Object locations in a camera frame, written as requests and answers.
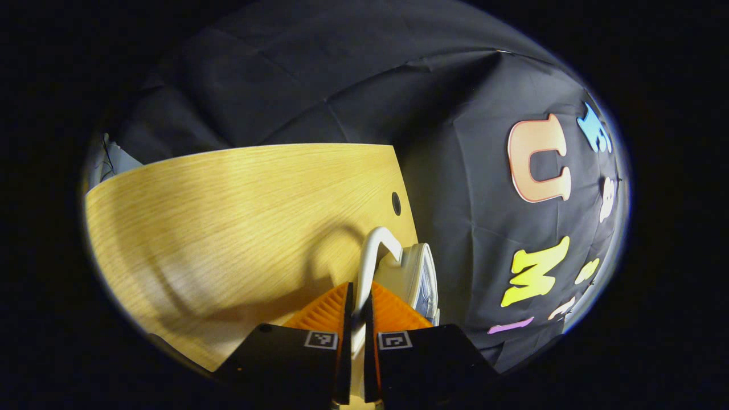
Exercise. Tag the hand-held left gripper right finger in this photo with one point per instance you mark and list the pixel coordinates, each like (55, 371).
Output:
(433, 364)

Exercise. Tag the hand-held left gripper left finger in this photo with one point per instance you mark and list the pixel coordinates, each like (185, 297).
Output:
(279, 364)

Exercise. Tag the white suitcase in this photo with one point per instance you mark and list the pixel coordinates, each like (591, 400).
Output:
(410, 273)

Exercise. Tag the black backdrop cloth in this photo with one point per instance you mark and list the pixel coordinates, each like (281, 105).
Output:
(342, 68)

